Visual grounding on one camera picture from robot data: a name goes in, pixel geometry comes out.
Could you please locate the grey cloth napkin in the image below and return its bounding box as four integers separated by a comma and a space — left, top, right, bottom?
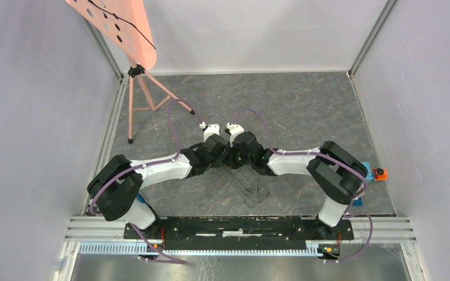
219, 166, 270, 208

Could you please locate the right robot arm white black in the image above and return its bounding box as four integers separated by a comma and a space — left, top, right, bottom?
225, 129, 368, 239

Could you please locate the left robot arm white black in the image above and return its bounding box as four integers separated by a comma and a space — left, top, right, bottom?
87, 134, 230, 239

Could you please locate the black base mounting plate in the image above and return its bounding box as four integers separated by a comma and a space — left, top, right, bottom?
142, 216, 354, 250

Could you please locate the blue flat toy plate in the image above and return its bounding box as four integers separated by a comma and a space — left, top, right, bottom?
352, 197, 363, 207

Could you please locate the blue toy brick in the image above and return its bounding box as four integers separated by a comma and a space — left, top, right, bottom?
362, 162, 375, 182

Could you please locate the orange toy piece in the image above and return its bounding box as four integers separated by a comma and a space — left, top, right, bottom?
372, 168, 388, 181

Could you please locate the pink music stand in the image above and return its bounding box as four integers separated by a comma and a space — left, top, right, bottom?
67, 0, 178, 144

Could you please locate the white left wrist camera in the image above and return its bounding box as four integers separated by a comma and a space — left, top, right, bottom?
199, 121, 220, 142

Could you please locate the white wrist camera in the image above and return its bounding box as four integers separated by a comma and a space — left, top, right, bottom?
225, 123, 245, 147
199, 121, 220, 142

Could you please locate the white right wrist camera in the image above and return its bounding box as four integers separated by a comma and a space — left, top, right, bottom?
225, 123, 245, 147

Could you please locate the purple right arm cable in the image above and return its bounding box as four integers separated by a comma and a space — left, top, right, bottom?
229, 108, 374, 265

